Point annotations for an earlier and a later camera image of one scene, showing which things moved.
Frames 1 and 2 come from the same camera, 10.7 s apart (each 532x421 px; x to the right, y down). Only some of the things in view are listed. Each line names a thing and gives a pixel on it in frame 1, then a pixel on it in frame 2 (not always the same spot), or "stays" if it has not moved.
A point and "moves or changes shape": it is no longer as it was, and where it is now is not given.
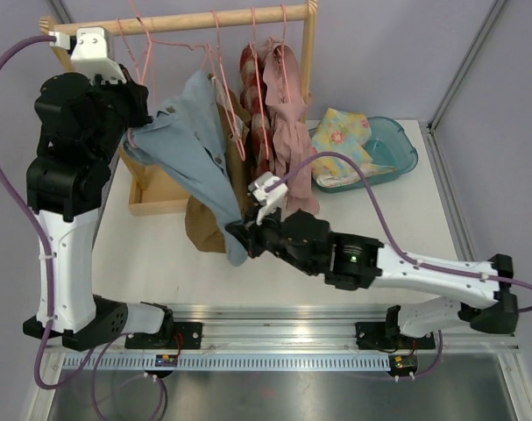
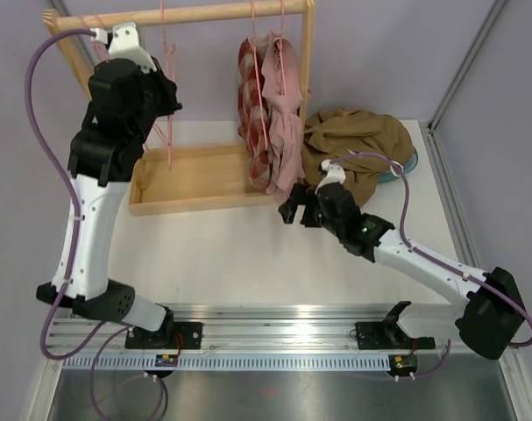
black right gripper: (252, 234) -> (298, 197)
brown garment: (204, 226) -> (364, 145)
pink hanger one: (140, 81) moves or changes shape
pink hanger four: (254, 49) stays
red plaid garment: (252, 76) stays
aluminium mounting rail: (299, 332) stays
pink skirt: (292, 138) stays
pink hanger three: (220, 72) -> (166, 55)
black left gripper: (130, 91) -> (166, 87)
